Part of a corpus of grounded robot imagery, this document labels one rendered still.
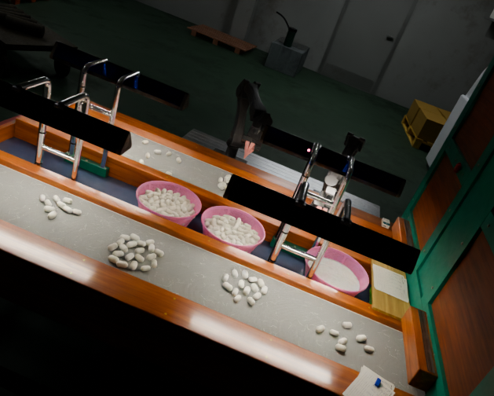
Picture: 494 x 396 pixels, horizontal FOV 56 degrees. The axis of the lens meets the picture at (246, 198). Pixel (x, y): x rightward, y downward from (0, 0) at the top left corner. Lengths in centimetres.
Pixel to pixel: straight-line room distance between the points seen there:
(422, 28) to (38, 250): 818
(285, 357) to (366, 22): 795
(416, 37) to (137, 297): 812
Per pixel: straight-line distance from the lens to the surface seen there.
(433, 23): 908
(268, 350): 142
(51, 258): 152
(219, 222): 190
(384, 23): 899
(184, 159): 230
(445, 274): 173
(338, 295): 175
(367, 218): 239
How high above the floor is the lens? 174
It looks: 28 degrees down
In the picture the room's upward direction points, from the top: 20 degrees clockwise
